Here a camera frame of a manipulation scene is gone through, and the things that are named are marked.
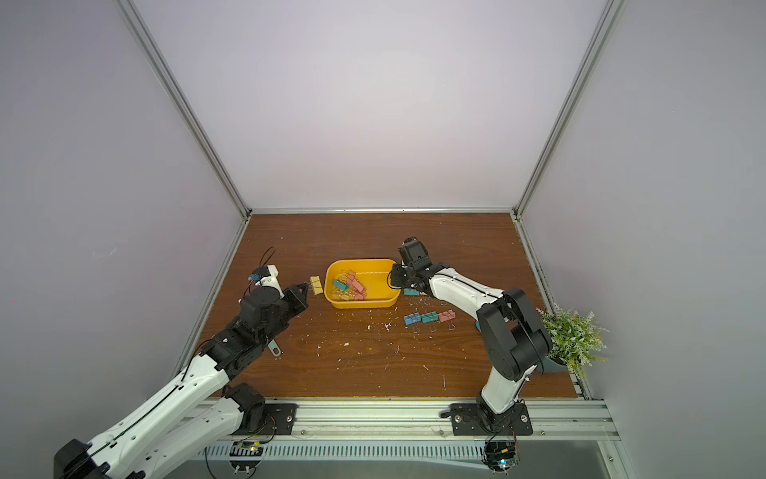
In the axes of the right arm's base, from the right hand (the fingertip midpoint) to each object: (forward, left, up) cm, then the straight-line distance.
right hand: (396, 269), depth 92 cm
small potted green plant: (-24, -43, +8) cm, 50 cm away
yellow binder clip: (-11, +21, +7) cm, 25 cm away
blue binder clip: (-13, -5, -7) cm, 16 cm away
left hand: (-12, +21, +11) cm, 27 cm away
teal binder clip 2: (-12, -10, -8) cm, 18 cm away
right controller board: (-46, -26, -9) cm, 53 cm away
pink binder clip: (-12, -16, -8) cm, 21 cm away
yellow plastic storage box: (+3, +8, -8) cm, 12 cm away
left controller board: (-48, +36, -11) cm, 61 cm away
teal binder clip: (-5, -5, -6) cm, 9 cm away
